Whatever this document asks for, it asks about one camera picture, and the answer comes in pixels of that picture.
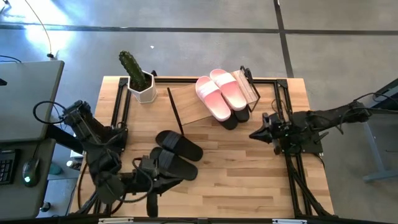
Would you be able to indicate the wooden shelf black metal frame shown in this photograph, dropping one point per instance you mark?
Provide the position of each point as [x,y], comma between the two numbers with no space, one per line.
[189,105]

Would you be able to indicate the teal round object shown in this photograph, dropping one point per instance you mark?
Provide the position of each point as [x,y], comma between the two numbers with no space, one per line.
[55,169]

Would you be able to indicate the black keyboard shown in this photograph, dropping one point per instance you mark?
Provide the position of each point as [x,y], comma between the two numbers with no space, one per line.
[6,168]

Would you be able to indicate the grey desk top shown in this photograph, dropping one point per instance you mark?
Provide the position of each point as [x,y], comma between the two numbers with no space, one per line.
[28,99]

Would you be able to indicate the black computer mouse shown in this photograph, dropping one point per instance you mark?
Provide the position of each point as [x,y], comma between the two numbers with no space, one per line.
[30,171]

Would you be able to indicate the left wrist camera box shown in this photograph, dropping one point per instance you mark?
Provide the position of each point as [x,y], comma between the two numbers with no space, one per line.
[148,162]

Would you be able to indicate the black rubber slide sandal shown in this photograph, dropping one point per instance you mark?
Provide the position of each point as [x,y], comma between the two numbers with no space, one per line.
[177,166]
[183,146]

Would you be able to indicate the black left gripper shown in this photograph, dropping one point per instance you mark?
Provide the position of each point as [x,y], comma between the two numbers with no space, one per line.
[152,186]

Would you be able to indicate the small white-capped bottle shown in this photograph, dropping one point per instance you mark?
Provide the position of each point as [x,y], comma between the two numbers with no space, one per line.
[73,165]

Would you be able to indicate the black aluminium rig frame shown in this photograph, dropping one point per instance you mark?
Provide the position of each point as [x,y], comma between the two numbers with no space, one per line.
[119,102]

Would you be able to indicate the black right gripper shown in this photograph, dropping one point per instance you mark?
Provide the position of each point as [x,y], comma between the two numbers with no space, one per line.
[276,133]

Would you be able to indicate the pink foam slide sandal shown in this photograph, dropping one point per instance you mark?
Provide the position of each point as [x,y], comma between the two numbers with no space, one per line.
[213,99]
[228,88]

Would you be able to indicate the green cactus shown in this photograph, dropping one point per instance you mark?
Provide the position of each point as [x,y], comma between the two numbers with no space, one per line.
[133,70]

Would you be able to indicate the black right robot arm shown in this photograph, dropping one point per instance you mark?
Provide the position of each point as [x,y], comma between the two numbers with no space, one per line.
[326,119]

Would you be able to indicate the white faceted plant pot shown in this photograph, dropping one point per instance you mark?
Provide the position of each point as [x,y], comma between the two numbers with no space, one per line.
[146,95]

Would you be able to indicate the small dark round object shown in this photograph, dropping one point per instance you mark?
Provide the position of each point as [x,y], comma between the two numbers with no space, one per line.
[45,207]

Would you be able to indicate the silver aluminium extrusion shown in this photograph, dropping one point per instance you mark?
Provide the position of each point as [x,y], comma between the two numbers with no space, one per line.
[115,221]
[289,221]

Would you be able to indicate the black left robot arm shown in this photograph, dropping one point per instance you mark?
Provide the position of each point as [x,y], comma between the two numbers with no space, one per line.
[99,161]

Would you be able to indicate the grey metal desk leg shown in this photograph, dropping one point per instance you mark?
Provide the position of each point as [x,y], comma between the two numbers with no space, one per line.
[377,155]

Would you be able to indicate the dark grey desk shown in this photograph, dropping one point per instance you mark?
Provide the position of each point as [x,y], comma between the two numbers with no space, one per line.
[18,199]

